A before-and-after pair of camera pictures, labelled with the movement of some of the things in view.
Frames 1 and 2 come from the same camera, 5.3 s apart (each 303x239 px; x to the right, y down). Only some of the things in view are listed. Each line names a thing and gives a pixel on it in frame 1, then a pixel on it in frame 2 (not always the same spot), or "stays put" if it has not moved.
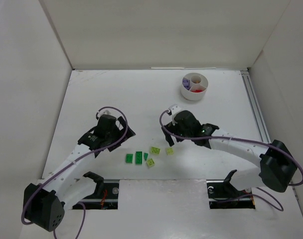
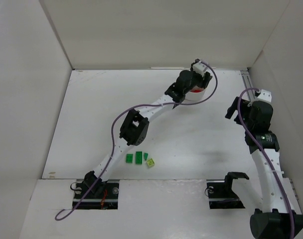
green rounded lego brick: (129, 158) stays put
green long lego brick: (138, 158) stays put
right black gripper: (171, 130) -> (237, 109)
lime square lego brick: (150, 163) stays put
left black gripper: (122, 136) -> (206, 79)
